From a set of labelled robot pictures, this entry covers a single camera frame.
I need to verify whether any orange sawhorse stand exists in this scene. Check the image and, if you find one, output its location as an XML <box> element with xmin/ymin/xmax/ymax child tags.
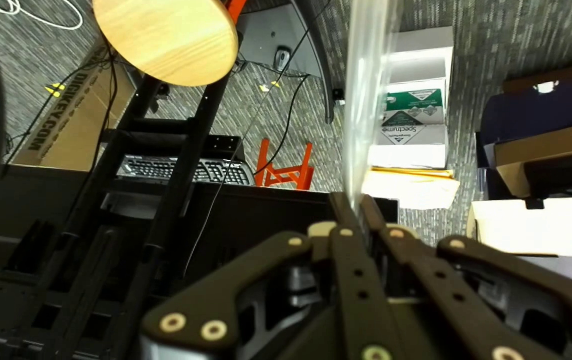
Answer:
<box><xmin>251</xmin><ymin>137</ymin><xmax>315</xmax><ymax>192</ymax></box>

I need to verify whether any dark box with label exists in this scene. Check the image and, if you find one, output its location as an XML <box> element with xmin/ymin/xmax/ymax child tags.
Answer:
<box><xmin>475</xmin><ymin>60</ymin><xmax>572</xmax><ymax>153</ymax></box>

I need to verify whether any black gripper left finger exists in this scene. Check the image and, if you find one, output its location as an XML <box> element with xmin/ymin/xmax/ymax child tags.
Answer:
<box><xmin>140</xmin><ymin>192</ymin><xmax>398</xmax><ymax>360</ymax></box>

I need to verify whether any printed flat cardboard box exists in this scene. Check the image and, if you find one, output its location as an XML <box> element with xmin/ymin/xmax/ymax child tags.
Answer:
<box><xmin>4</xmin><ymin>62</ymin><xmax>137</xmax><ymax>173</ymax></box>

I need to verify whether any white box green label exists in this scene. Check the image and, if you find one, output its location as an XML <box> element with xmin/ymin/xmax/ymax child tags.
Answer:
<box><xmin>364</xmin><ymin>26</ymin><xmax>455</xmax><ymax>170</ymax></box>

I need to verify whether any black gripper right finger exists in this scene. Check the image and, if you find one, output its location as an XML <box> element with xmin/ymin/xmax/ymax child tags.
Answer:
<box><xmin>360</xmin><ymin>195</ymin><xmax>572</xmax><ymax>360</ymax></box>

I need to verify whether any white floor cable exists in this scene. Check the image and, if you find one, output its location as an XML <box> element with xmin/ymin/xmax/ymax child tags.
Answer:
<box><xmin>0</xmin><ymin>0</ymin><xmax>83</xmax><ymax>32</ymax></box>

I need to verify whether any black computer keyboard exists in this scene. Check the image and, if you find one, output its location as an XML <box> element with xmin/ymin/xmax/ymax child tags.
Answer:
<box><xmin>114</xmin><ymin>155</ymin><xmax>251</xmax><ymax>188</ymax></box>

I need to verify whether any round wooden stool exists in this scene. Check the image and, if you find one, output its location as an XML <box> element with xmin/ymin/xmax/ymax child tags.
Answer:
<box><xmin>92</xmin><ymin>0</ymin><xmax>247</xmax><ymax>88</ymax></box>

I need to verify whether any black metal frame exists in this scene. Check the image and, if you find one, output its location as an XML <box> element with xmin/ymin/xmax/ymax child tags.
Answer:
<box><xmin>0</xmin><ymin>66</ymin><xmax>234</xmax><ymax>360</ymax></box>

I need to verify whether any open white box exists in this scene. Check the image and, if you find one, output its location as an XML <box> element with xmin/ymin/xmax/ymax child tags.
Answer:
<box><xmin>467</xmin><ymin>197</ymin><xmax>572</xmax><ymax>259</ymax></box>

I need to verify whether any clear plastic straw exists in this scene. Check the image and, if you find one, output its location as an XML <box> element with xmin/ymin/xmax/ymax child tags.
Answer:
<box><xmin>342</xmin><ymin>0</ymin><xmax>393</xmax><ymax>203</ymax></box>

